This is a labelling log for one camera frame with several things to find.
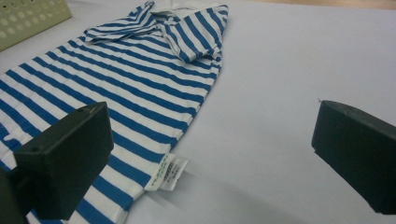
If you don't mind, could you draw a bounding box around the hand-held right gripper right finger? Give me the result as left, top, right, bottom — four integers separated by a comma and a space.
311, 100, 396, 216

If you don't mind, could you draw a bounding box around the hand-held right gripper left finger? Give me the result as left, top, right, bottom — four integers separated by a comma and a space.
12, 101, 115, 221

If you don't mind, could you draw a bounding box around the blue white striped polo shirt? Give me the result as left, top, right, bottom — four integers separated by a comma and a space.
0, 0, 230, 224

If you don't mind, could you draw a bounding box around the pale green plastic basket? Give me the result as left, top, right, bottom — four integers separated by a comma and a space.
0, 0, 73, 52

